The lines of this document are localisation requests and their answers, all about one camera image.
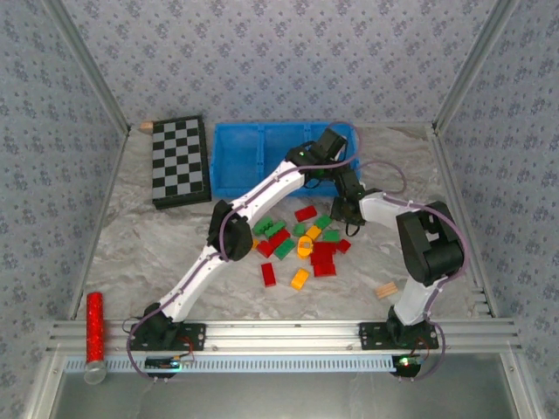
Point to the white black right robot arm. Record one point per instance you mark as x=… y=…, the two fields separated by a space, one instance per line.
x=415 y=301

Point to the large red lego brick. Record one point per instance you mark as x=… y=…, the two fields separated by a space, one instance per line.
x=323 y=252

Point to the aluminium frame post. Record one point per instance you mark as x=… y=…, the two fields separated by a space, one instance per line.
x=89 y=65
x=471 y=65

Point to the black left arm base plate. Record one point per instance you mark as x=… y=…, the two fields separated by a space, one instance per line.
x=194 y=338

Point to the blue three-compartment plastic bin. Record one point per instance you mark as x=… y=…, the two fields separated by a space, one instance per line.
x=238 y=161

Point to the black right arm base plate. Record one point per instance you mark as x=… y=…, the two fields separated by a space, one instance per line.
x=371 y=336

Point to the small green lego brick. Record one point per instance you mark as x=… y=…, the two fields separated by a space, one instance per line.
x=299 y=229

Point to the small plain wooden block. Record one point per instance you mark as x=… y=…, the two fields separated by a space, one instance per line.
x=146 y=126

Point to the red glitter tube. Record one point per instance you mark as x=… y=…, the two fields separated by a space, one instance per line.
x=95 y=327

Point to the ridged wooden block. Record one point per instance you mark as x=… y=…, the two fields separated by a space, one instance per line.
x=387 y=290

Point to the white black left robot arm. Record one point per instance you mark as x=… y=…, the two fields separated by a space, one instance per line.
x=262 y=192

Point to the aluminium table side rail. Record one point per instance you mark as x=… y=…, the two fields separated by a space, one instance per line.
x=460 y=218
x=101 y=222

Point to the black grey folded chessboard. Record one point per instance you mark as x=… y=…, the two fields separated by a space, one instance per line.
x=179 y=161

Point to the long aluminium base rail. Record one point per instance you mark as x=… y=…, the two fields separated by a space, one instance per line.
x=284 y=336

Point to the yellow lego arch piece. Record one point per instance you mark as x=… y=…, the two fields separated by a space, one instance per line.
x=300 y=249

